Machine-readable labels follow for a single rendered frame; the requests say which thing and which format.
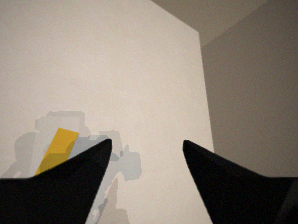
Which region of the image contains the yellow bar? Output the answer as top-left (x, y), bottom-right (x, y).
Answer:
top-left (35, 128), bottom-right (79, 176)

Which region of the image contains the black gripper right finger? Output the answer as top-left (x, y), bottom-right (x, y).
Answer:
top-left (182, 140), bottom-right (298, 224)

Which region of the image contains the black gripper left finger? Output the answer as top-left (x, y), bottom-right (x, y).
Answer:
top-left (0, 139), bottom-right (112, 224)

